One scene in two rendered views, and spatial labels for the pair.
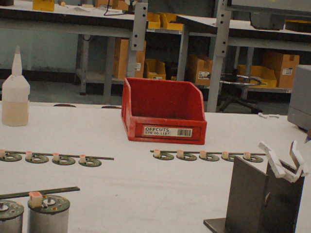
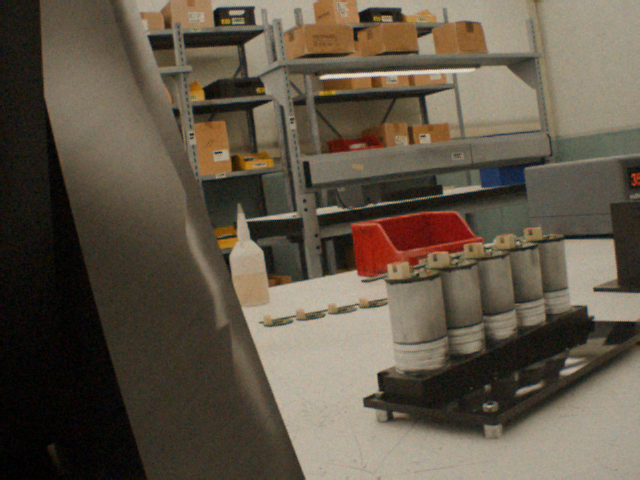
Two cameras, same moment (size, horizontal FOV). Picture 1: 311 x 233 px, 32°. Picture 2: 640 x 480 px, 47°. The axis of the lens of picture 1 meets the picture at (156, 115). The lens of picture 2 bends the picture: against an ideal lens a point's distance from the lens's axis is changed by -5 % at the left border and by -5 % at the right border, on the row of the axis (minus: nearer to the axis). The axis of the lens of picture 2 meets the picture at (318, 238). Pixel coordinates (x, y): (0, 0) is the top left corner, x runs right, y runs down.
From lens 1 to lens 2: 0.28 m
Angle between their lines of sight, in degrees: 15
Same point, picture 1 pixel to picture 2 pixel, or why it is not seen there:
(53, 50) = not seen: hidden behind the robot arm
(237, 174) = (621, 219)
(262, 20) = (352, 196)
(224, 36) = (314, 227)
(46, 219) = (555, 247)
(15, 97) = (253, 267)
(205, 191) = not seen: hidden behind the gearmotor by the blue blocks
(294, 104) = (537, 212)
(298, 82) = (534, 186)
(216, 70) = (315, 274)
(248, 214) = not seen: outside the picture
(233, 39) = (326, 228)
